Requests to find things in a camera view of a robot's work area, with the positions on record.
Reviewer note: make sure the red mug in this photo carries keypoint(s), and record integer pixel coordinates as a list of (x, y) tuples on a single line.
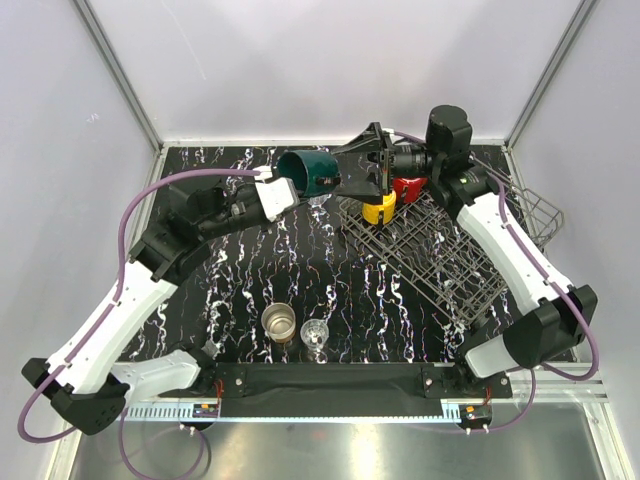
[(408, 190)]

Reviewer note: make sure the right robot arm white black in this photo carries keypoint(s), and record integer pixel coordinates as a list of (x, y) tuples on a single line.
[(553, 331)]

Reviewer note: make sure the clear glass tumbler far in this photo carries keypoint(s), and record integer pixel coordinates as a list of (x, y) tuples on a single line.
[(318, 200)]

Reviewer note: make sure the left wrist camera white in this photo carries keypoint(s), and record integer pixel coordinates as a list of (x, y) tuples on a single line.
[(277, 194)]

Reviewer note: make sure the grey wire dish rack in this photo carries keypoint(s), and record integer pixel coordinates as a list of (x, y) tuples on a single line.
[(439, 260)]

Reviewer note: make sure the stainless steel cup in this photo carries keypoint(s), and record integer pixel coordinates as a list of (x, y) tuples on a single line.
[(279, 322)]

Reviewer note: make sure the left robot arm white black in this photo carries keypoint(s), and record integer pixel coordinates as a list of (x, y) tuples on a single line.
[(84, 380)]

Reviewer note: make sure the clear glass tumbler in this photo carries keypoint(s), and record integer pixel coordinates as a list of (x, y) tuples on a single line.
[(314, 333), (318, 200)]

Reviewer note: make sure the dark green mug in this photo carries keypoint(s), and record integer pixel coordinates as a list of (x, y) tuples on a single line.
[(313, 172)]

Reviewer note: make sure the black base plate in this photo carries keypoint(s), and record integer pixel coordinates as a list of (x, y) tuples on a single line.
[(332, 390)]

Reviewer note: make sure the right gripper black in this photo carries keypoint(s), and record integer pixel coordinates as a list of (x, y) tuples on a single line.
[(367, 190)]

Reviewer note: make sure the yellow mug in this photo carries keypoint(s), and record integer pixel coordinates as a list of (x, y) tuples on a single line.
[(380, 214)]

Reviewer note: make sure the clear glass tumbler near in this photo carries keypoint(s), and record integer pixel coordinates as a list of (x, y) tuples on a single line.
[(314, 333)]

